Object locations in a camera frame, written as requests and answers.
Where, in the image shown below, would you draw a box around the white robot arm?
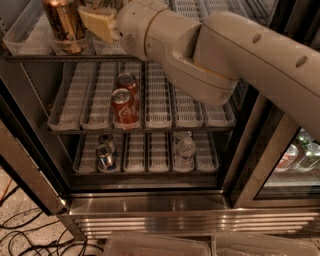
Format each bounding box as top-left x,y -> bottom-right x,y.
79,0 -> 320,139

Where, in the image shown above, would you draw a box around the rear blue silver can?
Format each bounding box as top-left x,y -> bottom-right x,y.
99,133 -> 116,152

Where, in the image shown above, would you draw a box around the left fridge door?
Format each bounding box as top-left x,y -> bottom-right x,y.
0,51 -> 70,215

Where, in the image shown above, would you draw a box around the middle wire shelf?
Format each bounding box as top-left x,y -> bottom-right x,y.
47,127 -> 233,135

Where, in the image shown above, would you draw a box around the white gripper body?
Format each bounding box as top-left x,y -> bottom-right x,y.
117,0 -> 167,61

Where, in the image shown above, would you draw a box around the rear red cola can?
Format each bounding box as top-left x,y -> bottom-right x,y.
116,72 -> 139,100

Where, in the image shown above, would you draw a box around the right glass fridge door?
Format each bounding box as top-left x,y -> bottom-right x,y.
231,0 -> 320,208

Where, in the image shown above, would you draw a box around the black floor cables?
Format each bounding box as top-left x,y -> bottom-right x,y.
0,185 -> 104,256

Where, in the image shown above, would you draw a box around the right clear plastic bin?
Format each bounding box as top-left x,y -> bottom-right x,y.
212,232 -> 320,256

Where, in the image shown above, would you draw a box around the bottom wire shelf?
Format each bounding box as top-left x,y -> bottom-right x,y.
71,170 -> 217,177

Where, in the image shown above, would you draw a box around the white 7up can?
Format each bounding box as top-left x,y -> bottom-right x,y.
78,0 -> 123,9

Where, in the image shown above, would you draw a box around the clear water bottle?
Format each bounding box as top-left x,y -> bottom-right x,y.
174,136 -> 195,172

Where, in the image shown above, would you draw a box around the left clear plastic bin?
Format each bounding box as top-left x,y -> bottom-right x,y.
102,232 -> 211,256

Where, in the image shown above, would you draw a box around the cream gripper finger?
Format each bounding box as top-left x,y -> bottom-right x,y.
78,6 -> 119,44

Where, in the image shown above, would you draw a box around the blue silver can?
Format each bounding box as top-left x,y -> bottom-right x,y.
96,144 -> 116,171
99,133 -> 116,152

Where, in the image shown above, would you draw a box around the clear plastic bin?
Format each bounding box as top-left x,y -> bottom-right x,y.
102,232 -> 211,256
212,232 -> 320,256

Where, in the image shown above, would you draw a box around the gold drink can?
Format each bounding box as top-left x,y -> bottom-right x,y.
41,0 -> 86,54

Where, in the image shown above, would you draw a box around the red cola can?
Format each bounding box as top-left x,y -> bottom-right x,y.
116,72 -> 139,100
111,88 -> 138,125

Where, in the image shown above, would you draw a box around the front blue silver can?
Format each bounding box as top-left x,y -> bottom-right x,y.
96,144 -> 116,171

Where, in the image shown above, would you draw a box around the orange floor cable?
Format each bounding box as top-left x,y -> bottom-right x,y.
0,177 -> 14,202

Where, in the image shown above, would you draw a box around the wire shelf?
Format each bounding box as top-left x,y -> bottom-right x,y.
47,127 -> 233,135
71,170 -> 217,177
3,53 -> 140,62

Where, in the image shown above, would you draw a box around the green bottle behind glass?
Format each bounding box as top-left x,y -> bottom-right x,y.
295,128 -> 320,172

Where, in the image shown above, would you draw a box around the red can behind glass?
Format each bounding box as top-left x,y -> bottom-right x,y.
275,144 -> 298,172

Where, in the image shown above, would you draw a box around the front red cola can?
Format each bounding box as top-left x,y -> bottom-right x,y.
111,88 -> 138,125

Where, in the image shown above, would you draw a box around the top wire shelf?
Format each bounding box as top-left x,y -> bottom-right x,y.
3,53 -> 140,62

